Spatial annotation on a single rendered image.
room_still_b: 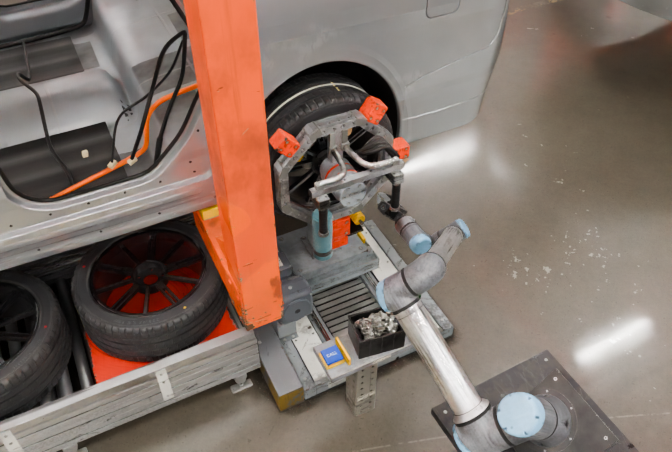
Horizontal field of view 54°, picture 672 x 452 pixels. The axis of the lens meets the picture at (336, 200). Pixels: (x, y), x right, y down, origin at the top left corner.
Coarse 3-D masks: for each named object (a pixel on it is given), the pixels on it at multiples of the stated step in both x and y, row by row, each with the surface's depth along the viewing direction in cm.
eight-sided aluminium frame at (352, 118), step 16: (352, 112) 275; (304, 128) 270; (320, 128) 268; (336, 128) 271; (368, 128) 279; (384, 128) 290; (304, 144) 268; (288, 160) 270; (384, 176) 302; (288, 192) 281; (368, 192) 305; (288, 208) 287; (304, 208) 299; (336, 208) 308; (352, 208) 307
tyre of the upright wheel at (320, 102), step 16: (304, 80) 282; (320, 80) 283; (336, 80) 286; (352, 80) 297; (272, 96) 282; (288, 96) 279; (304, 96) 275; (320, 96) 274; (336, 96) 274; (352, 96) 277; (272, 112) 278; (288, 112) 273; (304, 112) 270; (320, 112) 273; (336, 112) 277; (272, 128) 274; (288, 128) 270; (272, 160) 277; (272, 176) 283; (272, 192) 289
